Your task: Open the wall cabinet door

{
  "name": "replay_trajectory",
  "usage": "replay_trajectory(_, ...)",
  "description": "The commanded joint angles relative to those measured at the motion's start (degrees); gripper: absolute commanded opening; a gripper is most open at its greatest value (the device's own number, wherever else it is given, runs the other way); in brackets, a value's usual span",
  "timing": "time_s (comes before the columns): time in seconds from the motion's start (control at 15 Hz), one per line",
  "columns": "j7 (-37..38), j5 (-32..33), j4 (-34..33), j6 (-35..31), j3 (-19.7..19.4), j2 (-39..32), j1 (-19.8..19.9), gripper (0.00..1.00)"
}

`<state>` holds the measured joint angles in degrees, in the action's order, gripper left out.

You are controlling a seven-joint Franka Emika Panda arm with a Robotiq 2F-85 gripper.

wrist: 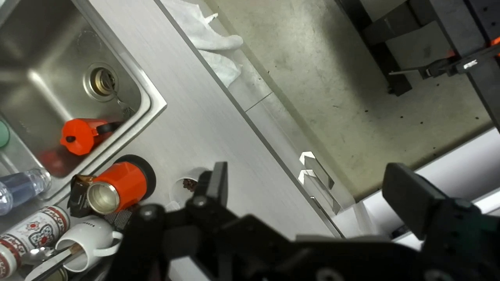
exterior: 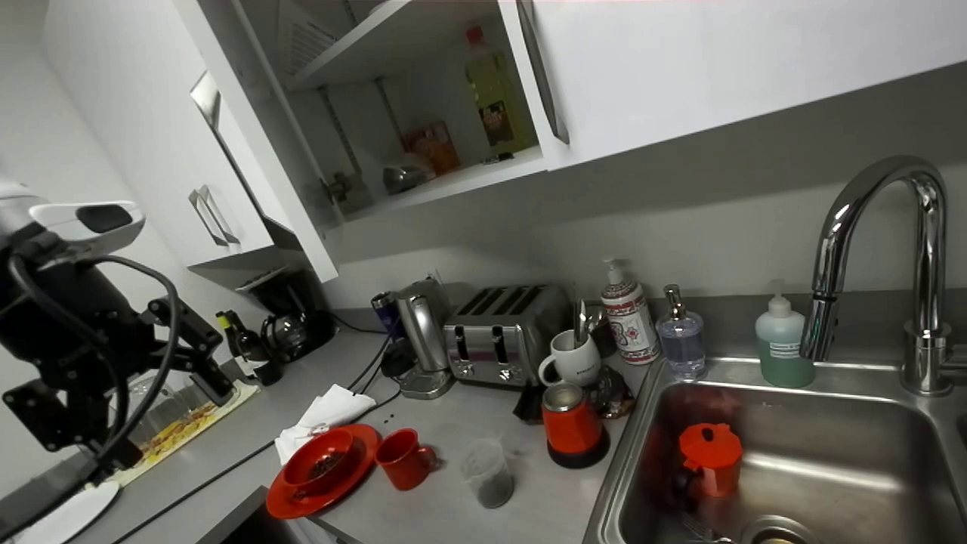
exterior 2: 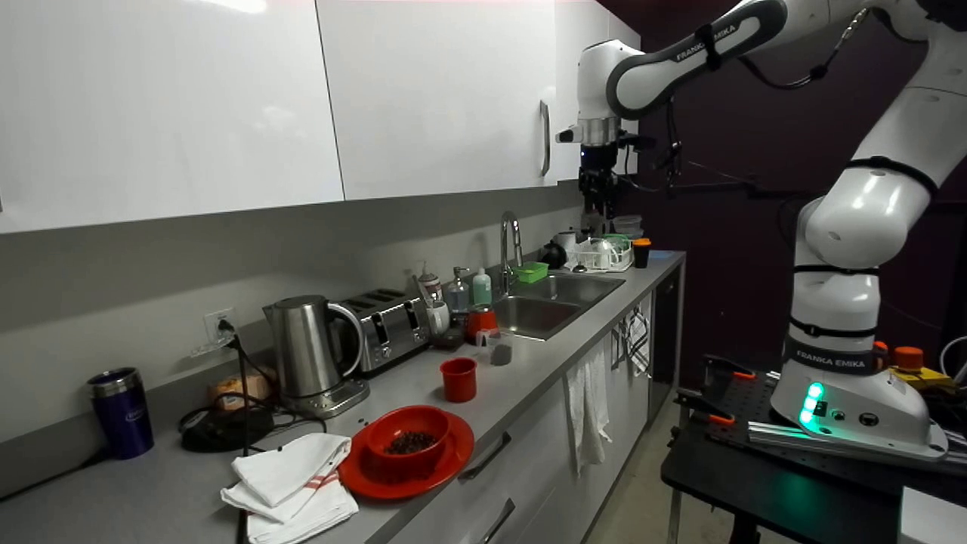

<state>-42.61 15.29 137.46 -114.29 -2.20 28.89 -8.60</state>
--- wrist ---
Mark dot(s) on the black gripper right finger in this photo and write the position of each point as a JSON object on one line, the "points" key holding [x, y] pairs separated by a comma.
{"points": [[411, 200]]}

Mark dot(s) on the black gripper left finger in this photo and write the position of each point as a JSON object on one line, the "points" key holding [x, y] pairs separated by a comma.
{"points": [[219, 184]]}

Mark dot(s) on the orange moka pot base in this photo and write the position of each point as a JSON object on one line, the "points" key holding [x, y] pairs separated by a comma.
{"points": [[125, 184]]}

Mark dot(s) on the small dark object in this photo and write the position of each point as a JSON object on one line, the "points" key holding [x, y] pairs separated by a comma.
{"points": [[78, 195]]}

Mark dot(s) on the white ceramic mug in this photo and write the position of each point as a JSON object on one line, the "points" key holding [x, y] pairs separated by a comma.
{"points": [[86, 242]]}

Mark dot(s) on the orange moka pot top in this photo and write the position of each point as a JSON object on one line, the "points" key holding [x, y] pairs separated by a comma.
{"points": [[80, 136]]}

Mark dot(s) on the white hanging towel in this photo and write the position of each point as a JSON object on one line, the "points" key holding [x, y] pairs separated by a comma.
{"points": [[213, 36]]}

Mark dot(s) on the black robot table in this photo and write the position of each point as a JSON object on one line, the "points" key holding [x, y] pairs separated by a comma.
{"points": [[416, 36]]}

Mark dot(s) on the metal spoon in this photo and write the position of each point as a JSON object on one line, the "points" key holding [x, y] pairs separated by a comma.
{"points": [[49, 262]]}

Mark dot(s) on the red patterned white soap dispenser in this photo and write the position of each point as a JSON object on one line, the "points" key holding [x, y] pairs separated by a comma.
{"points": [[31, 236]]}

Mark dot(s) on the clear blue soap dispenser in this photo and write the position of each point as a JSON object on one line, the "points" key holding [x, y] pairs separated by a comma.
{"points": [[21, 187]]}

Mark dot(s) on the stainless steel sink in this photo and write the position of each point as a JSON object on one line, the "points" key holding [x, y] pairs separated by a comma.
{"points": [[52, 52]]}

